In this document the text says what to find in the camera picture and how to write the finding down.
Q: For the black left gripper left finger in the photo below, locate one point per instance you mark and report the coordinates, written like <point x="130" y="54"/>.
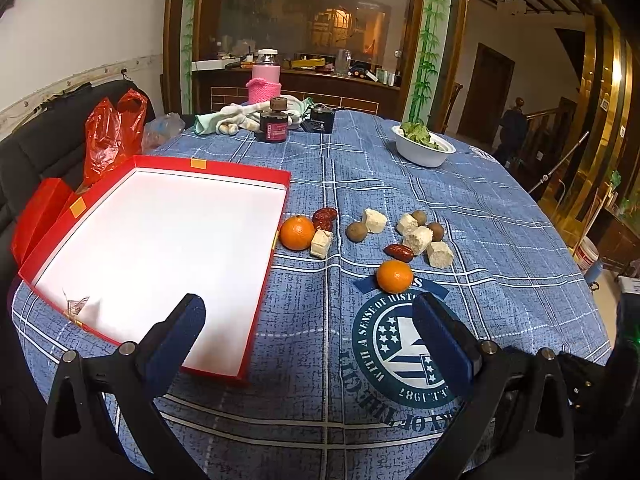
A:
<point x="79" y="440"/>

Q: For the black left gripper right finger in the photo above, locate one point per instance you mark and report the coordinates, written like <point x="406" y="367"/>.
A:
<point x="514" y="420"/>

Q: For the orange mandarin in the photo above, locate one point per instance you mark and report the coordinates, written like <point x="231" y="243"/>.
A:
<point x="394" y="276"/>
<point x="296" y="233"/>

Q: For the red jujube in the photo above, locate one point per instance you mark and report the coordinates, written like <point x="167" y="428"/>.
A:
<point x="323" y="219"/>
<point x="399" y="252"/>

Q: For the brown longan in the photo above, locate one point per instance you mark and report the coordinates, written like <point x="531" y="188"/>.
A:
<point x="357" y="232"/>
<point x="438" y="231"/>
<point x="420" y="217"/>

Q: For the white yam piece small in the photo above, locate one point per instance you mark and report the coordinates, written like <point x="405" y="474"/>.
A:
<point x="406" y="223"/>

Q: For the red gift box tray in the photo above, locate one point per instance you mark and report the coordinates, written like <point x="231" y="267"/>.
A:
<point x="156" y="229"/>

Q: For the red box lid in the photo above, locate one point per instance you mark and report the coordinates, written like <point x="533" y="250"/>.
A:
<point x="52" y="196"/>

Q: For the blue plaid tablecloth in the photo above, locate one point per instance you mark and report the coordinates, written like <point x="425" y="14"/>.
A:
<point x="340" y="386"/>

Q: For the black leather sofa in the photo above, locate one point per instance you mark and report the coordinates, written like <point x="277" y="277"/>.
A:
<point x="52" y="144"/>

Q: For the red plastic bag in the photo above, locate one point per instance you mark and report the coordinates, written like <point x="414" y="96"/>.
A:
<point x="113" y="134"/>

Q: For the white bowl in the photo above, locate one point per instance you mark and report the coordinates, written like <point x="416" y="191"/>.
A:
<point x="427" y="156"/>

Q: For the clear plastic bag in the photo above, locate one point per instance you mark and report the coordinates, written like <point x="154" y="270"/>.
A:
<point x="161" y="130"/>

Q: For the green leaves in bowl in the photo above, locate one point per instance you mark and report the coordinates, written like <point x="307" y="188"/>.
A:
<point x="418" y="133"/>

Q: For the white green cloth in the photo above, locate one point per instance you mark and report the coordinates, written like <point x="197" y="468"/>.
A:
<point x="234" y="117"/>

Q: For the dark jar with pink label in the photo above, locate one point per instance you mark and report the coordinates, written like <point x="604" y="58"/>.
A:
<point x="273" y="125"/>

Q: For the wooden sideboard cabinet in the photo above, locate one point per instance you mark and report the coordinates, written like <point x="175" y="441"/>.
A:
<point x="213" y="89"/>

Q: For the black small box device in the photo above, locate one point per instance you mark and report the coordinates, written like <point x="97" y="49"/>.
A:
<point x="320" y="119"/>

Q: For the pink thermos bottle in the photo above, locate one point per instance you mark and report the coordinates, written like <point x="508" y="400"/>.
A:
<point x="264" y="83"/>

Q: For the glass pitcher on cabinet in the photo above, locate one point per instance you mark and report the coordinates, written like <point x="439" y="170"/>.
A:
<point x="342" y="62"/>

